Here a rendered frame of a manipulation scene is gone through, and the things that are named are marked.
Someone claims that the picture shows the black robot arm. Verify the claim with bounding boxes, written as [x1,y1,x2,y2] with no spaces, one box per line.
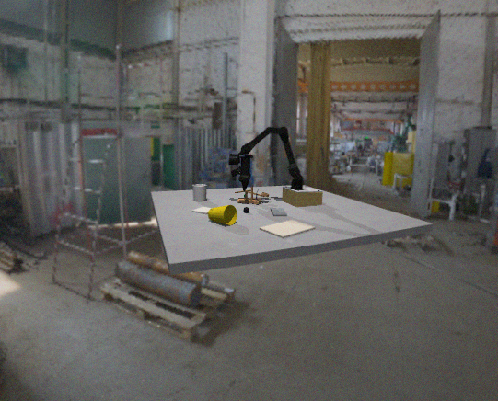
[228,127,304,190]

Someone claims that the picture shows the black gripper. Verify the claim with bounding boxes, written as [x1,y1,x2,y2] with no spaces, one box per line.
[239,166,250,191]

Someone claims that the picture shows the white flat square plate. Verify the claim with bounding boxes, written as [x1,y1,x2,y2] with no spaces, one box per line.
[193,207,212,214]

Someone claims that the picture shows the yellow cup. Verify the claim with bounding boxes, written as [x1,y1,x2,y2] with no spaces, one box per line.
[208,205,237,225]

